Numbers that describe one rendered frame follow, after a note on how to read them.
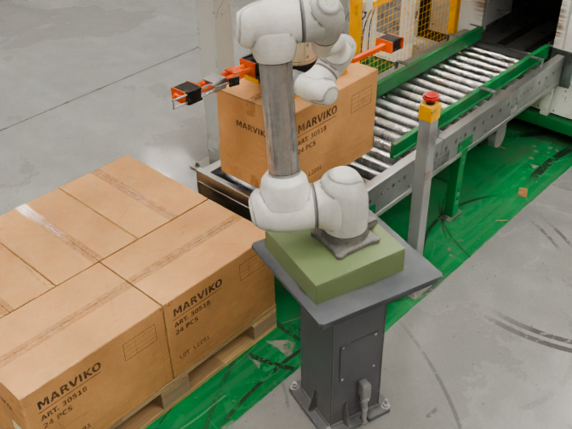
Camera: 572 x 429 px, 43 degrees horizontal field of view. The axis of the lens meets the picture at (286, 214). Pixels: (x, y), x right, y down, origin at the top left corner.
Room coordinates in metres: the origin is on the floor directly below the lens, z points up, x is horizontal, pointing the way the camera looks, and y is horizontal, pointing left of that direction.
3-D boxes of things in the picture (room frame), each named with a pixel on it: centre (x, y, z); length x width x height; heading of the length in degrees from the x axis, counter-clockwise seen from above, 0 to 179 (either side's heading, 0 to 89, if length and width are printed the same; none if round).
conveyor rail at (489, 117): (3.27, -0.89, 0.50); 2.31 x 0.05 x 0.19; 137
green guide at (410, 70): (3.94, -0.70, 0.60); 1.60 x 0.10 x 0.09; 137
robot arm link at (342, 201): (2.02, -0.19, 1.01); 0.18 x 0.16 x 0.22; 96
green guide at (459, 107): (3.57, -1.09, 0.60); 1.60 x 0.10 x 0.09; 137
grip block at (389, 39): (2.93, -0.45, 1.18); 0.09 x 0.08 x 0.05; 47
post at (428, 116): (2.72, -0.61, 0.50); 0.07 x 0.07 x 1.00; 47
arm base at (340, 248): (2.03, -0.22, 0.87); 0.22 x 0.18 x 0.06; 121
